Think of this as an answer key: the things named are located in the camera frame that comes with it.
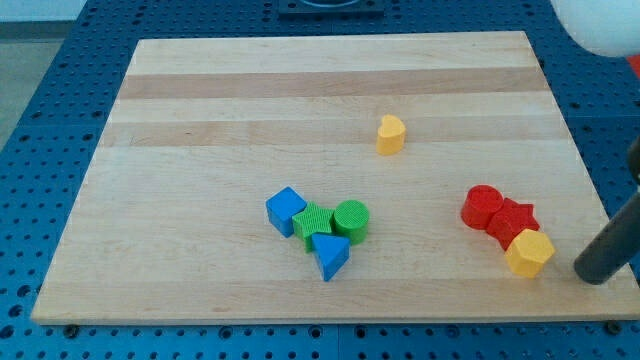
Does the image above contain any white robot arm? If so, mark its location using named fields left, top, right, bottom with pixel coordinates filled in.
left=550, top=0, right=639, bottom=57

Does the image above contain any yellow hexagon block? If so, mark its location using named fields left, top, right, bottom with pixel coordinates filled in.
left=504, top=229, right=556, bottom=278

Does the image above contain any green star block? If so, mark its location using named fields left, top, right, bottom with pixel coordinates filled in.
left=292, top=202, right=334, bottom=253

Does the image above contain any blue cube block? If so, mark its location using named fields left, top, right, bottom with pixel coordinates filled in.
left=265, top=187, right=307, bottom=238

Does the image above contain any green cylinder block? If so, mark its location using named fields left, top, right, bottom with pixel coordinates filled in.
left=333, top=200, right=370, bottom=245

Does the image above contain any blue triangle block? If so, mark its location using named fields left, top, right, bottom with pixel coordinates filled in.
left=311, top=233, right=350, bottom=282

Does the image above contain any yellow heart block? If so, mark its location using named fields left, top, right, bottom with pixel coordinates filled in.
left=376, top=114, right=406, bottom=156

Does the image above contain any wooden board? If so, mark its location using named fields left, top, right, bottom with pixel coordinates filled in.
left=31, top=31, right=639, bottom=325

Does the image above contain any red cylinder block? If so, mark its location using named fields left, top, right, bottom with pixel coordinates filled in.
left=460, top=184, right=504, bottom=230

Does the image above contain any red star block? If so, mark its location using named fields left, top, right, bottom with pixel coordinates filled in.
left=486, top=198, right=540, bottom=251

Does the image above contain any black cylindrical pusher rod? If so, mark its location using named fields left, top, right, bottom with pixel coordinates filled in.
left=573, top=190, right=639, bottom=285

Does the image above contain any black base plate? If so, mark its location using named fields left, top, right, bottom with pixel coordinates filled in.
left=276, top=0, right=385, bottom=18

